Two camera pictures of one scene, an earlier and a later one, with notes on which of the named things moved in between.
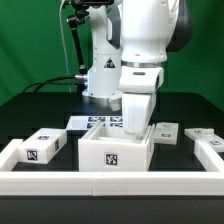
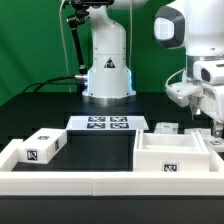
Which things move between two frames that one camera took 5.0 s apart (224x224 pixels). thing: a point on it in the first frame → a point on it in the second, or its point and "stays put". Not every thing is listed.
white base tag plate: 80,123 stays put
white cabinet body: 108,148 → 170,152
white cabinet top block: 43,146 stays put
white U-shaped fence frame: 108,183 stays put
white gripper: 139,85 → 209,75
